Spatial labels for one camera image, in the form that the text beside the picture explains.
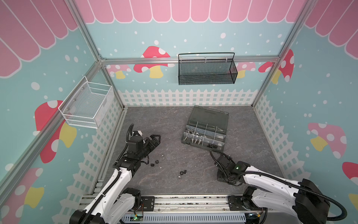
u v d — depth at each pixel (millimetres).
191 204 759
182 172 851
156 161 895
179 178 827
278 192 474
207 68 979
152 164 872
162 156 915
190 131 1024
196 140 969
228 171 641
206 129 1038
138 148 614
